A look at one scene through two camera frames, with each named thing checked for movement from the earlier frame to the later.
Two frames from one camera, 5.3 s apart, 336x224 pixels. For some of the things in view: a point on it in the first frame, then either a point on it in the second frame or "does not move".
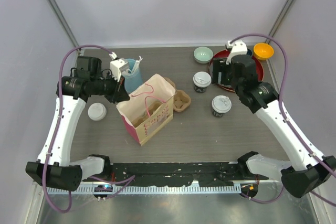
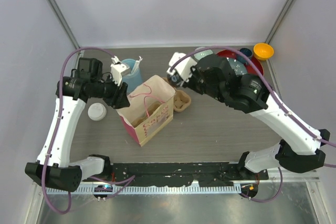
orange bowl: [262, 51] does not move
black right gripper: [219, 65] to [189, 83]
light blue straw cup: [133, 81] does not move
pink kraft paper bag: [149, 109] does not move
